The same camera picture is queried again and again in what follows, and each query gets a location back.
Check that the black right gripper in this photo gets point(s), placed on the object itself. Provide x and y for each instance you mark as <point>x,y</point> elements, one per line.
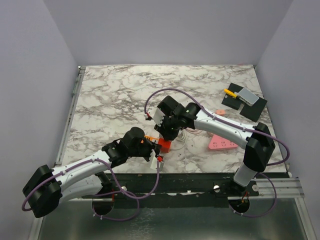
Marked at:
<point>167,135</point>

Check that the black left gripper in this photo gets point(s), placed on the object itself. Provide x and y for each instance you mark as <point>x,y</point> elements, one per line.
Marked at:
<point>156,148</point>

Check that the red cube socket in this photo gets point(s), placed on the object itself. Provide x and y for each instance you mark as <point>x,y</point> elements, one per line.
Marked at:
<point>165,145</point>

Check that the pink triangular power strip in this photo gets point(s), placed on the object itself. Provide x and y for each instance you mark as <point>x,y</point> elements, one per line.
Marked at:
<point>218,143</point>

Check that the small pink charger adapter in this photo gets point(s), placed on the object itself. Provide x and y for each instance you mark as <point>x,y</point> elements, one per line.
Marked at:
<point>220,112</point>

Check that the orange power strip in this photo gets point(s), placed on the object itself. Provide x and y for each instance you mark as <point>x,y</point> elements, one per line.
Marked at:
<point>152,139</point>

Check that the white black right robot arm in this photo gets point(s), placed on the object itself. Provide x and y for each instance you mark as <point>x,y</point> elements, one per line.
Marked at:
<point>256,141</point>

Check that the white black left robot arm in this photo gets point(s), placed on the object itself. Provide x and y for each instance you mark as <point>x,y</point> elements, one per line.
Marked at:
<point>48,187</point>

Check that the black flat box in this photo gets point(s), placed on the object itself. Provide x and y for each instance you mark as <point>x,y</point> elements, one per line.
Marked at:
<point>254,112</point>

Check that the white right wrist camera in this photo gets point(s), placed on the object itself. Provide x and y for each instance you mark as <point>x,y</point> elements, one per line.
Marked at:
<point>156,115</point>

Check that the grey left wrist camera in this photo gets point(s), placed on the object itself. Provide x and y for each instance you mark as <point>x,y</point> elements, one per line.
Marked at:
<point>156,162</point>

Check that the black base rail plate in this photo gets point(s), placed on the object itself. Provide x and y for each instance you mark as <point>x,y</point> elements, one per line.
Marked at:
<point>175,190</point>

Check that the white grey network switch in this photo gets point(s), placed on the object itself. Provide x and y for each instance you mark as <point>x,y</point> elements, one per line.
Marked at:
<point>247,97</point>

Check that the aluminium frame rail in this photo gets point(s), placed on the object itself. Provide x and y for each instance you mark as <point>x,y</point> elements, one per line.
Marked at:
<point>111,100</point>

